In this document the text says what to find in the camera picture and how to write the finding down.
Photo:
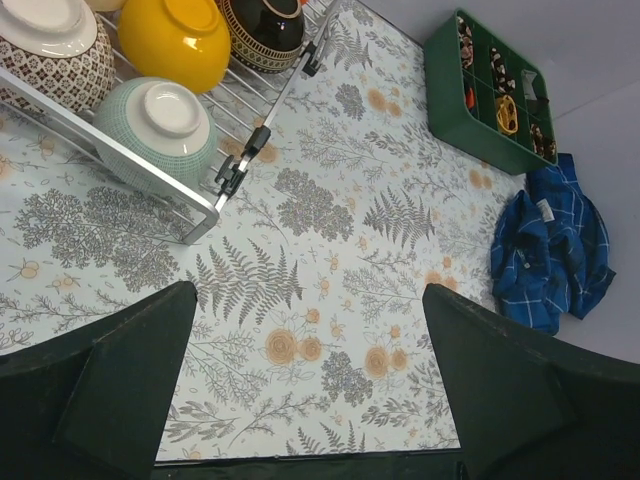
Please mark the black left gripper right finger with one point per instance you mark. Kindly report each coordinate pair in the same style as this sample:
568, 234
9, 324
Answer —
527, 405

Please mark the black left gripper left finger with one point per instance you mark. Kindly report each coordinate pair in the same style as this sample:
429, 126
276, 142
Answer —
93, 403

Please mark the mint green bowl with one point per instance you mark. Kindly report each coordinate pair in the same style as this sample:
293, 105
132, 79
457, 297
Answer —
162, 122

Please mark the brown white patterned bowl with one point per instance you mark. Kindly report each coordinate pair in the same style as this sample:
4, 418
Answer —
60, 48

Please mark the yellow bowl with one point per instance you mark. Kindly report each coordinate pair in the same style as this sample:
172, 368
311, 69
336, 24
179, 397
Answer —
187, 42

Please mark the blue plaid cloth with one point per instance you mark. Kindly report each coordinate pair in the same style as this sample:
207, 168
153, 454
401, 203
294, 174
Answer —
550, 254

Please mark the floral table mat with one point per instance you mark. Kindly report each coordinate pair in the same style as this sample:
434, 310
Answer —
309, 336

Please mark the green compartment tray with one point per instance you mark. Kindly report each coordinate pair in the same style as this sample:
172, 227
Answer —
485, 99

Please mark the beige bowl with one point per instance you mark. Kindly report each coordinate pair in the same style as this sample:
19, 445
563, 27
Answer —
106, 5

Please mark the black patterned bowl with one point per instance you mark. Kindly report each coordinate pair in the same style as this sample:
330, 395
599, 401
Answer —
266, 35

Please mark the metal wire dish rack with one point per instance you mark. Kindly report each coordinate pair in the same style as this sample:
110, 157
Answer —
78, 131

